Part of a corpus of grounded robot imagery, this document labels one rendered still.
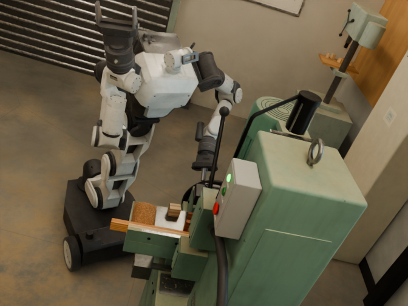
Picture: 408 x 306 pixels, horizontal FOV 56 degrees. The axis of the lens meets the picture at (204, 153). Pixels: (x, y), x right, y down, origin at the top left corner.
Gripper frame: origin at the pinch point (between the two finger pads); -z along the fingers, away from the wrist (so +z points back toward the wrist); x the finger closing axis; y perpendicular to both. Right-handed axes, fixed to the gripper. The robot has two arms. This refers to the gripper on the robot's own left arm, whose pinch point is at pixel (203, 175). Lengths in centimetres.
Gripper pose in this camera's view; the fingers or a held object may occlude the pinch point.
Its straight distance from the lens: 177.4
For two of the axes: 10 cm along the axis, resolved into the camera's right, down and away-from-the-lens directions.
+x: -9.8, -0.3, 2.1
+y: -1.7, -4.7, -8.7
